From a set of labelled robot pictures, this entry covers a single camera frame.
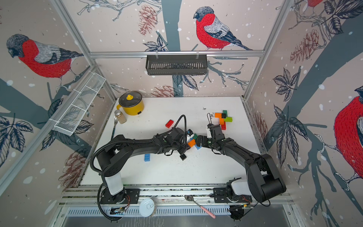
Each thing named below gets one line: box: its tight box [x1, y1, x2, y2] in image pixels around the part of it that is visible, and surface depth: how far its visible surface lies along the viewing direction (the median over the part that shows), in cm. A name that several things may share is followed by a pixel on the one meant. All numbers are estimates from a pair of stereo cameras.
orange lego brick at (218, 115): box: [214, 112, 223, 119], surface depth 106 cm
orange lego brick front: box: [219, 117, 225, 125], surface depth 103 cm
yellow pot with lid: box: [116, 90, 145, 116], surface depth 108 cm
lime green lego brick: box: [224, 116, 233, 123], surface depth 106 cm
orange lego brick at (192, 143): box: [187, 139, 196, 148], surface depth 92 cm
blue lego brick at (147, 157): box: [144, 153, 151, 162], surface depth 88 cm
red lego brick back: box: [164, 119, 174, 129], surface depth 106 cm
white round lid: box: [138, 198, 155, 218], surface depth 67 cm
